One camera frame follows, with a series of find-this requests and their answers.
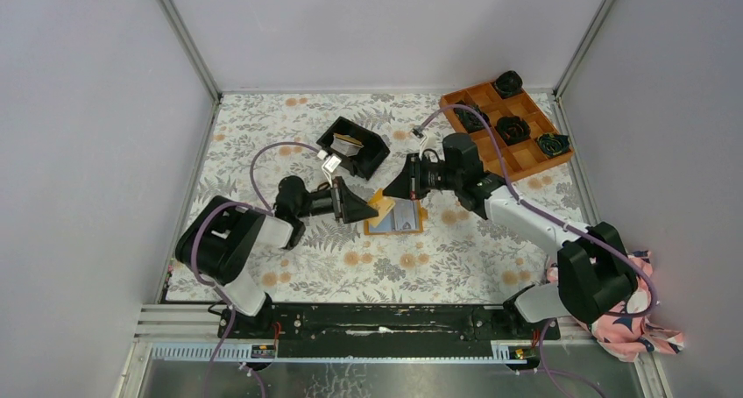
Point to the rolled dark tie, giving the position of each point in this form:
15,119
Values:
513,130
508,84

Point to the rolled dark tie centre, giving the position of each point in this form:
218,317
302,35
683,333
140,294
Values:
513,130

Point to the stack of credit cards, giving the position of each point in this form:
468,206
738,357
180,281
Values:
346,145

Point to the orange wooden compartment tray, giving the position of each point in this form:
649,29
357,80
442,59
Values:
525,163

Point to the rolled green tie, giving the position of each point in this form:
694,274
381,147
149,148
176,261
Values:
470,117
553,144

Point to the floral patterned table mat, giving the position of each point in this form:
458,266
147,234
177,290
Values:
258,139

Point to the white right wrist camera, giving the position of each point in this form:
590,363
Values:
426,144

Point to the rolled green tie right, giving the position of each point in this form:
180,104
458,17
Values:
553,144

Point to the rolled dark tie top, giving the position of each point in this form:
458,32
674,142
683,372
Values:
508,84

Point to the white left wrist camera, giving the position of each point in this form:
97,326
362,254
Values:
330,163

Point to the gold VIP credit card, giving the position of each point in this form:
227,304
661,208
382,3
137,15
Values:
382,204

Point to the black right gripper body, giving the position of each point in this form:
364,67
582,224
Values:
436,177

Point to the rolled green tie left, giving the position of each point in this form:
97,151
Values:
470,117

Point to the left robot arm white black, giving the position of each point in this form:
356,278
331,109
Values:
216,247

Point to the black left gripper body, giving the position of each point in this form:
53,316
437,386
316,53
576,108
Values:
314,202

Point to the pink patterned cloth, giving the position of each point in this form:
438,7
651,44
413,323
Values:
626,338

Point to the yellow leather card holder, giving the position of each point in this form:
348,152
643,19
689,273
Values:
385,227

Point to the black plastic card box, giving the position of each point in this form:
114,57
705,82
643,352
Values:
365,164

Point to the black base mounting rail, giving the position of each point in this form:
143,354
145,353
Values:
387,331

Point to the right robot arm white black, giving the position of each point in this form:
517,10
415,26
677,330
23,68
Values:
591,278

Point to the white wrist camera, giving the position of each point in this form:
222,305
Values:
426,144
330,163

